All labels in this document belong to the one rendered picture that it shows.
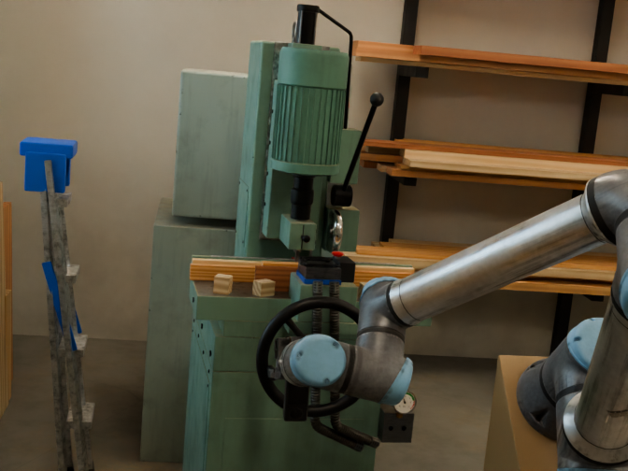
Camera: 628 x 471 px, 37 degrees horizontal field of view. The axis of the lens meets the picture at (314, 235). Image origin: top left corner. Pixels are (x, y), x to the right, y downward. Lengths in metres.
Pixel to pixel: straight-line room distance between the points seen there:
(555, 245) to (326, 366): 0.44
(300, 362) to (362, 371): 0.11
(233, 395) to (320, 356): 0.74
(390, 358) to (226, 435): 0.80
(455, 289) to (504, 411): 0.56
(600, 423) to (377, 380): 0.39
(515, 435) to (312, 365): 0.61
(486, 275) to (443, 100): 3.29
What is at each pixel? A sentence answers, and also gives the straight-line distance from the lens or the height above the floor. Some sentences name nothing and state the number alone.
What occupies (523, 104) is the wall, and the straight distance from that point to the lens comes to 4.97.
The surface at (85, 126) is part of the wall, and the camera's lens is 4.73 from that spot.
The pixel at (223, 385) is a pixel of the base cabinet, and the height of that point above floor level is 0.67.
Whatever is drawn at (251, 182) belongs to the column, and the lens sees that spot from 2.59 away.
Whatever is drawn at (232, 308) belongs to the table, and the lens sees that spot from 2.29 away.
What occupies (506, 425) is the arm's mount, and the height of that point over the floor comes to 0.74.
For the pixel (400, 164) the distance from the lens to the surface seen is 4.33.
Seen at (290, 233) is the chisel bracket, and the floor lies 1.04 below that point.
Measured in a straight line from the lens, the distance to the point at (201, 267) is 2.42.
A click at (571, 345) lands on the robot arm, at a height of 0.97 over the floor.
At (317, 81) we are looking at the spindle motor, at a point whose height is 1.43.
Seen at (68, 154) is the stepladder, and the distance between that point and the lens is 2.99.
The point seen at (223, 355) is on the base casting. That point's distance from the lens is 2.32.
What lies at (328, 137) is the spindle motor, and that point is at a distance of 2.34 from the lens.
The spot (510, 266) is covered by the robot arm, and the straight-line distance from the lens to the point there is 1.57.
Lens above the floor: 1.47
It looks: 10 degrees down
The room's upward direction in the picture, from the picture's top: 5 degrees clockwise
